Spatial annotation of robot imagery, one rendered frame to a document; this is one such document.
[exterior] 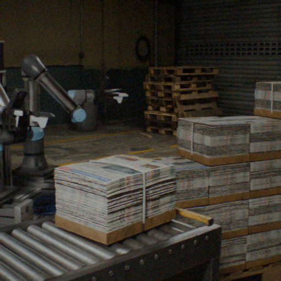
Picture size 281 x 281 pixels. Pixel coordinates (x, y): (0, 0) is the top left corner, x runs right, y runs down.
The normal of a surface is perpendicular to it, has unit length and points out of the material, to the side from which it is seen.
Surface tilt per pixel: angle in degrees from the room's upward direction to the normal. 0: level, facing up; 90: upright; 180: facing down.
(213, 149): 90
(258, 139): 90
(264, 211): 90
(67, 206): 90
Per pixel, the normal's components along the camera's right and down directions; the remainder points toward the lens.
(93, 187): -0.68, 0.12
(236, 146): 0.43, 0.15
